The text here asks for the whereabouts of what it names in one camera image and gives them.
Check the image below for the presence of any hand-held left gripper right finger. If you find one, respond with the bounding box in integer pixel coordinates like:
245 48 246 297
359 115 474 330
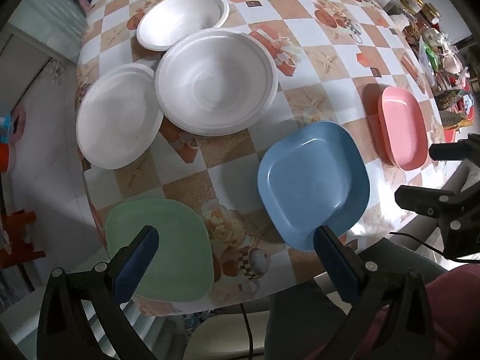
313 225 447 360

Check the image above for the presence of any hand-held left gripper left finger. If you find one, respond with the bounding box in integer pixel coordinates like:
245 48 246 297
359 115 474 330
36 225 160 360

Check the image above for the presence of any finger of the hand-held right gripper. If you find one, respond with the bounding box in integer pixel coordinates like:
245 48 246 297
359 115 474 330
394 179 480 218
428 134 480 163

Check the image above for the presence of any green plastic plate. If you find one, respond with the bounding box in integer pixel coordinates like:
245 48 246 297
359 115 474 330
105 198 215 302

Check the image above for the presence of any pink plastic plate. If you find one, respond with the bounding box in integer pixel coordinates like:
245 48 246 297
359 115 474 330
377 86 429 172

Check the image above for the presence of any blue plastic plate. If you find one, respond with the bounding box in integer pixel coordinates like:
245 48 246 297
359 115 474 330
257 121 371 252

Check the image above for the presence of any white foam plate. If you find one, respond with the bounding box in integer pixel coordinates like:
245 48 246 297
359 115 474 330
76 64 165 170

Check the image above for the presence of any large white foam bowl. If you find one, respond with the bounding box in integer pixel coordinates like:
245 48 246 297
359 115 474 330
154 30 279 136

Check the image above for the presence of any small white foam bowl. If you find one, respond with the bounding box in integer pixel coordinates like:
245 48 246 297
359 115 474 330
136 0 230 51

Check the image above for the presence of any person's grey trouser leg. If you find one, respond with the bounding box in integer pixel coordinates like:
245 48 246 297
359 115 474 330
264 232 447 360

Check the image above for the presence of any person's pink garment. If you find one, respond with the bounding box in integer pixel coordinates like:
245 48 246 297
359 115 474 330
356 262 480 360

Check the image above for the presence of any cream chair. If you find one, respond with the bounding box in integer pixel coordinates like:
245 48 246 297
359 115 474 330
182 309 271 360

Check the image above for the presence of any red plastic stool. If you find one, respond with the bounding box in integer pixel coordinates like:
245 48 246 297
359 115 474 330
0 210 47 271

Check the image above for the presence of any checkered printed tablecloth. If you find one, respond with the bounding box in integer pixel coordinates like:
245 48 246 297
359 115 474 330
75 0 447 316

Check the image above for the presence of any black cable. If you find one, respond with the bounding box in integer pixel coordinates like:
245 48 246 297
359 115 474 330
239 302 256 360
389 232 480 264

